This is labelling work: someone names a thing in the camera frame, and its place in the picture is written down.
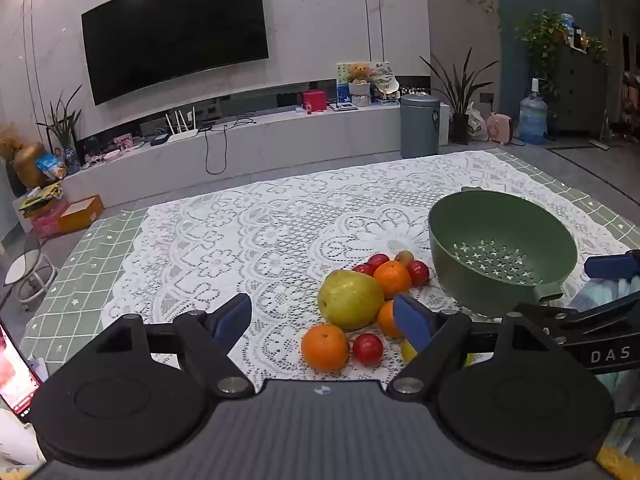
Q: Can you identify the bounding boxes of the blue water jug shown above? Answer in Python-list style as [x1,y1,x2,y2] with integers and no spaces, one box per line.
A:
[518,80,548,146]

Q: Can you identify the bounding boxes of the green pothos plant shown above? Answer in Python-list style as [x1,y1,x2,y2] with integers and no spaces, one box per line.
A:
[515,10,608,106]

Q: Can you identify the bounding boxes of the orange cardboard box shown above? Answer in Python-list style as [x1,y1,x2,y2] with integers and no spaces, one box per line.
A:
[57,195,105,233]

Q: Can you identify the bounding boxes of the stack of books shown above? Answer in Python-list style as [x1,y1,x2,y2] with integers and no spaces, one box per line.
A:
[12,182,63,218]

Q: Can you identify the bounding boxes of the black cable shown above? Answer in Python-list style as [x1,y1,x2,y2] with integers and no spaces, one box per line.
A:
[204,117,256,175]

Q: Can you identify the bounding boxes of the white hand fan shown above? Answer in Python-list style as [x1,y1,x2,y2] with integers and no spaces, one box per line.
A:
[375,77,401,101]

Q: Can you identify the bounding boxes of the painted picture card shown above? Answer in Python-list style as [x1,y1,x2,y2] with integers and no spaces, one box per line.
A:
[336,62,393,91]

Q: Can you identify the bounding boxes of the dried flowers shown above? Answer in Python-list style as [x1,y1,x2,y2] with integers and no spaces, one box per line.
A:
[0,122,26,161]

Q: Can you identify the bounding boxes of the orange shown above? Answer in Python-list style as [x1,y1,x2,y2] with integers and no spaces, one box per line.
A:
[376,300,405,339]
[301,324,350,373]
[372,260,412,300]

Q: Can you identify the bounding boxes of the green colander bowl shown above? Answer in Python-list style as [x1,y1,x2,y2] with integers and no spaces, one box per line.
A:
[427,187,579,318]

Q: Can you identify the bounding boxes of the white plastic bag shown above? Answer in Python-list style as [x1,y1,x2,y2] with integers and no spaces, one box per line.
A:
[467,102,488,142]

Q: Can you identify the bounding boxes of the white paper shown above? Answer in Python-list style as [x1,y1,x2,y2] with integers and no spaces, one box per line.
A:
[0,407,47,467]

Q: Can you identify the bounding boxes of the yellow fluffy rug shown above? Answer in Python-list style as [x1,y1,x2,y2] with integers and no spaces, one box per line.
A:
[595,442,640,480]

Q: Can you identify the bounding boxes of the yellow-green pear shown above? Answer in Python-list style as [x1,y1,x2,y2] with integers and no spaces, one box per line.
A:
[317,270,386,331]

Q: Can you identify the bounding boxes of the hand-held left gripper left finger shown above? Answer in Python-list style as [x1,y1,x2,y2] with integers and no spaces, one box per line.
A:
[92,292,257,398]

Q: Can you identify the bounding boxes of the green plant in glass vase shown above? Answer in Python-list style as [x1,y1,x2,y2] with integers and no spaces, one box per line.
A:
[36,85,83,176]

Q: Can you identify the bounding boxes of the long-leaf plant in black pot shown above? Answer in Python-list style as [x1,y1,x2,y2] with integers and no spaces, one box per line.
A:
[420,47,501,146]

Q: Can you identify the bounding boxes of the white tv console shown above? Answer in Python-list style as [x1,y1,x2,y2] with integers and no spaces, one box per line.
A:
[60,107,446,208]

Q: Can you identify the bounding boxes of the white router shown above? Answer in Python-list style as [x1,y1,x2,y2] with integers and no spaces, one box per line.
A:
[165,107,197,143]

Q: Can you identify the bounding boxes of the white lace tablecloth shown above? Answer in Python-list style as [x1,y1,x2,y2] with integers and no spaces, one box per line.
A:
[100,149,640,396]

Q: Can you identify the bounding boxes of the grey trash bin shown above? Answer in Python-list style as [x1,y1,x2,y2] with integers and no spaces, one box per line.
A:
[400,94,442,159]

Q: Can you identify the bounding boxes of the black flat television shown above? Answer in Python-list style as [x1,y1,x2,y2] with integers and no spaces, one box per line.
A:
[81,0,271,107]

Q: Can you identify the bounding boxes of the white round stool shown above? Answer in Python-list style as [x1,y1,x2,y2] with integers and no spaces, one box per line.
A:
[4,252,58,311]

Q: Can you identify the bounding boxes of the smartphone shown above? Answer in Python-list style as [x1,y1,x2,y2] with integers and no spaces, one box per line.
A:
[0,320,42,416]

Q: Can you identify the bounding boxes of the gold vase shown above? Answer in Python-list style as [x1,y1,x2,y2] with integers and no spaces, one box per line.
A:
[14,142,48,188]

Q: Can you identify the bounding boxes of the grey cabinet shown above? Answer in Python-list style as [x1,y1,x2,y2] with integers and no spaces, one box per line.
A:
[555,42,611,136]

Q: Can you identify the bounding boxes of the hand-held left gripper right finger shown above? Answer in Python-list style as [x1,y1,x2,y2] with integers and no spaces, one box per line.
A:
[387,292,551,396]

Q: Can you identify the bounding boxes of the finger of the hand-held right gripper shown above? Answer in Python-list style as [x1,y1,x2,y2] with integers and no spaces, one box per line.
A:
[514,291,640,346]
[584,249,640,281]

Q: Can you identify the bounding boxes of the blue snack bag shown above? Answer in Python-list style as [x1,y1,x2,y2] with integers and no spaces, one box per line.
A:
[36,154,66,181]

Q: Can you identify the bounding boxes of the pink pig heater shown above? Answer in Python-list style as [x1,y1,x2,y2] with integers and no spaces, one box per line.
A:
[486,112,512,145]

